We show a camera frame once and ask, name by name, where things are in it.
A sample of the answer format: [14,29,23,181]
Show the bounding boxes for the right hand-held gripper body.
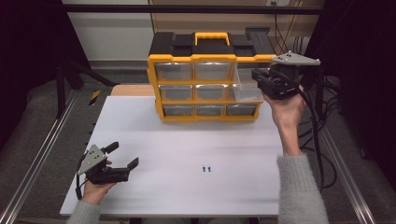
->
[265,50,321,101]

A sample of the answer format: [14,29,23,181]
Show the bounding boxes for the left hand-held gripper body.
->
[77,144,131,186]

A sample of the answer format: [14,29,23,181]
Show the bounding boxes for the clear plastic drawer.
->
[231,66,265,105]

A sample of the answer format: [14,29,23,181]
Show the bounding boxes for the yellow black drawer cabinet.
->
[147,31,280,123]

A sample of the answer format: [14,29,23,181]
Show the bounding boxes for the person's right hand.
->
[262,85,307,131]

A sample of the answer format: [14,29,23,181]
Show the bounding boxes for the person's left hand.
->
[81,160,117,205]

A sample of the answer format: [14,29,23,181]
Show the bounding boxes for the yellow tool left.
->
[89,89,102,106]

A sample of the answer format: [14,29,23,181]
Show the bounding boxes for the wooden table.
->
[110,84,157,98]

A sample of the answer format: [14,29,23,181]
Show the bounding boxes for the group of clear drawers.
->
[154,62,261,117]

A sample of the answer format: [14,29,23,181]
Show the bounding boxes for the dark curtain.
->
[0,0,92,147]
[300,0,396,181]

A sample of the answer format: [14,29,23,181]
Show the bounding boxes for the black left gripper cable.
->
[75,153,88,201]

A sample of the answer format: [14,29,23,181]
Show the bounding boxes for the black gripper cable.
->
[75,153,88,201]
[298,71,339,192]

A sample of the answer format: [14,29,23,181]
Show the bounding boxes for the black wall cables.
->
[273,13,307,64]

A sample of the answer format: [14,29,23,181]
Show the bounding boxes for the aluminium floor rail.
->
[0,91,78,224]
[306,92,377,224]

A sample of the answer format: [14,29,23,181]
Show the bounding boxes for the black floor cables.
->
[297,92,342,150]

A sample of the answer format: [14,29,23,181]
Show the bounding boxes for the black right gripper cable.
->
[298,71,339,192]

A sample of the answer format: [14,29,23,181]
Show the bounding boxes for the black horizontal frame bar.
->
[60,4,325,15]

